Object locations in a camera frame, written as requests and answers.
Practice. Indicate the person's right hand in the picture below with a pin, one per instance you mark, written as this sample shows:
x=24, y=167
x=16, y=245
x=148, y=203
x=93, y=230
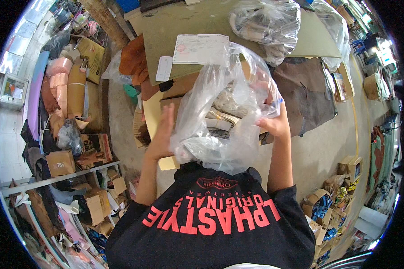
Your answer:
x=276, y=123

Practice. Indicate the person's left hand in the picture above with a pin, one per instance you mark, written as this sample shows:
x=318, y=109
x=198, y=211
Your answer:
x=161, y=138

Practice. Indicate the person's left fingers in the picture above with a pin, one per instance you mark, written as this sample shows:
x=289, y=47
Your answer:
x=168, y=117

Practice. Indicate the large clear plastic bag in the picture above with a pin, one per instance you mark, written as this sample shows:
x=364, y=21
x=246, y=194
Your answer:
x=218, y=141

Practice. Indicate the pale yellow paper sheet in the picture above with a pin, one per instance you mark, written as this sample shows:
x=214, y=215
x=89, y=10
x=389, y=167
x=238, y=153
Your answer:
x=153, y=111

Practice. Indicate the brown cardboard box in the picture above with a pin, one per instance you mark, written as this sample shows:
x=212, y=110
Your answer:
x=181, y=87

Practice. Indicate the green plastic piece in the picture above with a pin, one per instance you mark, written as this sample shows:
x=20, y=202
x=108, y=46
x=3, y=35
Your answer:
x=132, y=90

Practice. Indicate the small white paper slip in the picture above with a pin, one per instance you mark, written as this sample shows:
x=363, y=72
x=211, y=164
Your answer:
x=164, y=69

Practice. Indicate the bundle of leather pieces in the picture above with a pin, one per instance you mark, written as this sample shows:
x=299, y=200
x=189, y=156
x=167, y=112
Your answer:
x=222, y=116

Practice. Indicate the orange brown leather pieces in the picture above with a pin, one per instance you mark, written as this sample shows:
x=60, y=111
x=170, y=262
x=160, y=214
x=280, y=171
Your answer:
x=134, y=64

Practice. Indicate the white printed paper sheet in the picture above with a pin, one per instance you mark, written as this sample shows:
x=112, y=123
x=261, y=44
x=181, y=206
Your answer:
x=199, y=48

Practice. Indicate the cluttered metal storage shelf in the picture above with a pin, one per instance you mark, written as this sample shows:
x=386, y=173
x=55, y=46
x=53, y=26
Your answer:
x=67, y=134

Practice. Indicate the person's body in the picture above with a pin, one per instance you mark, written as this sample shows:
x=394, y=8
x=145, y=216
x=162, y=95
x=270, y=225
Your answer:
x=208, y=222

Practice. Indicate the tied clear bag of goods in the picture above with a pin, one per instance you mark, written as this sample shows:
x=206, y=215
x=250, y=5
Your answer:
x=266, y=27

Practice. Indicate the dark brown leather sheet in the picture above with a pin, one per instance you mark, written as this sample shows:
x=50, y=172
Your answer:
x=306, y=94

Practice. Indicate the crumpled clear plastic bag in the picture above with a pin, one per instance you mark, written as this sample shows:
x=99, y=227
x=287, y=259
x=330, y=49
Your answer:
x=335, y=33

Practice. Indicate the heap of cardboard boxes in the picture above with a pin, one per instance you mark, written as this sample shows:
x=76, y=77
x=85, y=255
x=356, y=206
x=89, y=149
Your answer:
x=333, y=205

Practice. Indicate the carton with white contents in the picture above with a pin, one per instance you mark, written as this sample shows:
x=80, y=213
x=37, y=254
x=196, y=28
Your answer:
x=375, y=85

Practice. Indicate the rack of hanging fabrics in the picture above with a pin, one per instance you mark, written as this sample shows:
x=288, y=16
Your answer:
x=383, y=161

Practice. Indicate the wooden post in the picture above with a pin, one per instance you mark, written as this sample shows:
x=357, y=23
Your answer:
x=104, y=20

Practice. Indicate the white wall electrical box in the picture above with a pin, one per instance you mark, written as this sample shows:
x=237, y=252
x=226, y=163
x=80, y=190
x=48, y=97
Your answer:
x=13, y=90

